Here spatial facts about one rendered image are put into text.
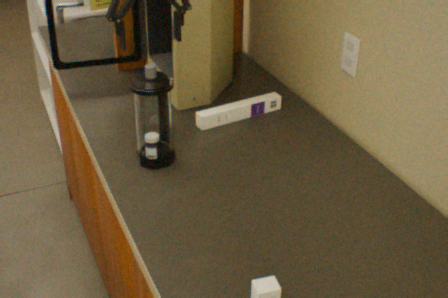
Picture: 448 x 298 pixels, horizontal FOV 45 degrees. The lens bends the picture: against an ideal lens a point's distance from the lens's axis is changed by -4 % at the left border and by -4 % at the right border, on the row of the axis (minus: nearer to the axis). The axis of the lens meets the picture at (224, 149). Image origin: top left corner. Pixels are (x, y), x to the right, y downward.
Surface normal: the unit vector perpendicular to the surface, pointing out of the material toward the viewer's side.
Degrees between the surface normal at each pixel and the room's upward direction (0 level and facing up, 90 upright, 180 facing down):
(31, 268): 0
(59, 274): 0
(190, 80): 90
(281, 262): 0
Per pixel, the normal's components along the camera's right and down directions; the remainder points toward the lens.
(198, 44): 0.41, 0.48
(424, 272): 0.01, -0.85
